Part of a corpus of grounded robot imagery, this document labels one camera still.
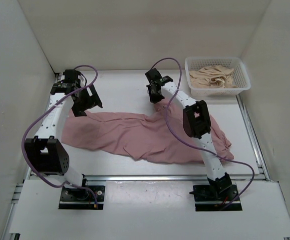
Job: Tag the pink trousers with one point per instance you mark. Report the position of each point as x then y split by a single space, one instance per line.
156 138

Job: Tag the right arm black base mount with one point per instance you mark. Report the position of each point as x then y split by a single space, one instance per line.
207 201

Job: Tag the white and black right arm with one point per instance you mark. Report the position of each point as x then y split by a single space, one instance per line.
196 125

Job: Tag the white perforated plastic basket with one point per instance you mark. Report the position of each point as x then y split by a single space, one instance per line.
240 76

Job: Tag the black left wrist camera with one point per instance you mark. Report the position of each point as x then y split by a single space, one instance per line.
71 75

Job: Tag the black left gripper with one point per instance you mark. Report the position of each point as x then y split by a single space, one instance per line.
92 101

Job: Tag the beige trousers in basket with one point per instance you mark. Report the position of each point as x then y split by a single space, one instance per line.
212 77

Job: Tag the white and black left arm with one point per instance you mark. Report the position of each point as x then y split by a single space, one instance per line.
44 152

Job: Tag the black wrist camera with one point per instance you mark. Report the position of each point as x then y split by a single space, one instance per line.
154 77
71 75

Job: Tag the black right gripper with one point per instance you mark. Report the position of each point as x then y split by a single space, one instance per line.
152 99

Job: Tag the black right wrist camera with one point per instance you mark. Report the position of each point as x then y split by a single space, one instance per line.
154 77

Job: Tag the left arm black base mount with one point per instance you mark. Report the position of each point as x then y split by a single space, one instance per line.
79 199

